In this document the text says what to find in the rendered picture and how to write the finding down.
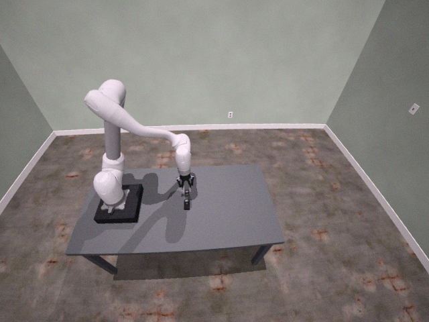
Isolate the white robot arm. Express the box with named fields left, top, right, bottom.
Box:
left=84, top=79, right=191, bottom=215

